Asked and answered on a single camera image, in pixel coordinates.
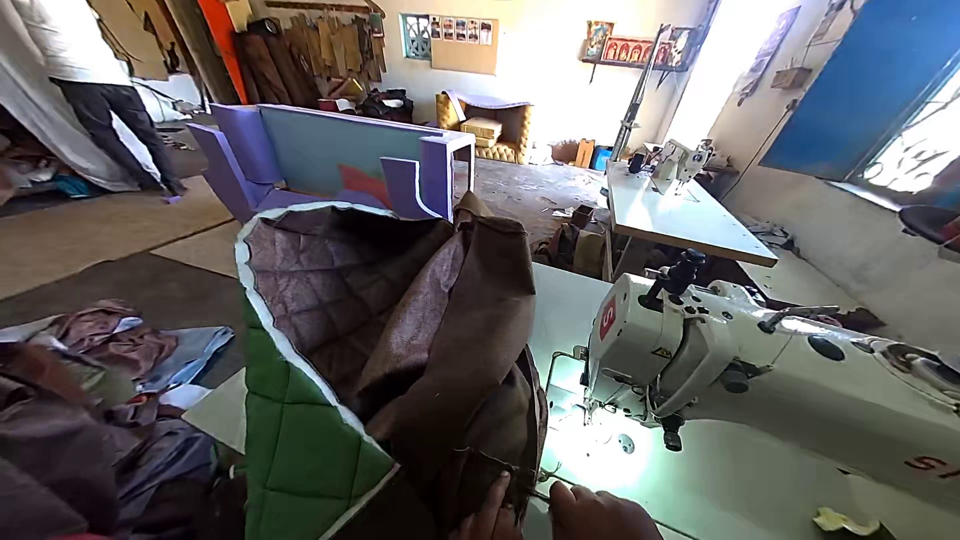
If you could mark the tall metal stand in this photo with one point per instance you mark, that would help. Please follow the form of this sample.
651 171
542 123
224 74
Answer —
634 97

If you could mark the purple wall poster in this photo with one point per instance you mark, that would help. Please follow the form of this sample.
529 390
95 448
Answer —
769 49

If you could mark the white table with wooden edge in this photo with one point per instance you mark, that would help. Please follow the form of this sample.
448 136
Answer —
686 214

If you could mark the purple sofa frame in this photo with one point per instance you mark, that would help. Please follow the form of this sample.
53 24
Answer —
345 154

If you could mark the orange post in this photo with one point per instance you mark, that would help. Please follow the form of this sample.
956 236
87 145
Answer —
225 52

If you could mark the person's right hand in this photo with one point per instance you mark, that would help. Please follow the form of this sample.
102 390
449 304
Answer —
604 517

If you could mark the tan floor sheet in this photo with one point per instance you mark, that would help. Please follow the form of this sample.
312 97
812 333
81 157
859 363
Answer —
97 232

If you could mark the pile of bags and scraps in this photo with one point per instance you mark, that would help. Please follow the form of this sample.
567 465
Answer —
577 247

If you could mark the wall shelf with pictures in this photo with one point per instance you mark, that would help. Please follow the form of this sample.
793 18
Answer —
630 52

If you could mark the bright window with grille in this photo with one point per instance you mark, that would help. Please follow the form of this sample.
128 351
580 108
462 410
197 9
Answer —
919 142

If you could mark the yellow scrap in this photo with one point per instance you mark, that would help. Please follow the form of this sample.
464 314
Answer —
844 522

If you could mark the pile of mixed fabrics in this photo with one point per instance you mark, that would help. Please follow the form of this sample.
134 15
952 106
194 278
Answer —
97 442

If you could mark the pile of dark bags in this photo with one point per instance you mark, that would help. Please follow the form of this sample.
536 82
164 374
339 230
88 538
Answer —
386 104

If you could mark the large white sewing machine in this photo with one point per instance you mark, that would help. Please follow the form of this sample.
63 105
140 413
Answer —
705 337

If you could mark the thin dark metal tool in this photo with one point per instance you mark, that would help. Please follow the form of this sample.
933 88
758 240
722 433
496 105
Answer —
540 495

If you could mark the light flat board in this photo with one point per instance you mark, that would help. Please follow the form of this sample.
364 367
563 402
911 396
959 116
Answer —
223 415

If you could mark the brown board with pictures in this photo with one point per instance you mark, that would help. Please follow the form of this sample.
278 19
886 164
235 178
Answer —
465 54

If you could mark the blue container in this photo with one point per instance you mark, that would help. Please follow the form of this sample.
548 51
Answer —
601 158

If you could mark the white sewing machine table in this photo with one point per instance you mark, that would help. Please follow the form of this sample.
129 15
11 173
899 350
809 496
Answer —
739 465

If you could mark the rolls of brown material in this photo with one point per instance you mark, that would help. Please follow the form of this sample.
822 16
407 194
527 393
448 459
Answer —
274 71

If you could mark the white hanging cloth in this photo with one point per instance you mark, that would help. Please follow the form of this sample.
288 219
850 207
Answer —
37 112

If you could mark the person's left fingers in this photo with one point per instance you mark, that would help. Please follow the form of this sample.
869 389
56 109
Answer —
495 498

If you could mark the dark round seat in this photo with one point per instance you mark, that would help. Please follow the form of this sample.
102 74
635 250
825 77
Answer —
930 222

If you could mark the yellow tufted armchair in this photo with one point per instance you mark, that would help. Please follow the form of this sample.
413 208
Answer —
517 131

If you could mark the person's left hand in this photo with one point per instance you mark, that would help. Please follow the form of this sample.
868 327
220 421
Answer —
491 523

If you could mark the orange wooden piece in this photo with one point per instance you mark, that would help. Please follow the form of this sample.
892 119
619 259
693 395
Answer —
585 154

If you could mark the person's right fingers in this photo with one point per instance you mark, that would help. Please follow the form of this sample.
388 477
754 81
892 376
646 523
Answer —
564 501

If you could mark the blue window shutter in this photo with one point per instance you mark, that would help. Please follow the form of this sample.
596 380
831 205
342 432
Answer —
840 97

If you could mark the brown green quilted fabric cover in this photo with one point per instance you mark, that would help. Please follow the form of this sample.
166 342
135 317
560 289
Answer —
465 330

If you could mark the small wooden wall box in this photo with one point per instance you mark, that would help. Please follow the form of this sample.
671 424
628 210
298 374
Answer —
792 77

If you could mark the cardboard box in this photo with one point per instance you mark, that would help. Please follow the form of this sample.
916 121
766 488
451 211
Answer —
482 130

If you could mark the small blue lattice window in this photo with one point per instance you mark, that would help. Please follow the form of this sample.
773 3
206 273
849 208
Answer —
416 36

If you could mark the rack of hanging brown patterns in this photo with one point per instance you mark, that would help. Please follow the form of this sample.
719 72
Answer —
334 45

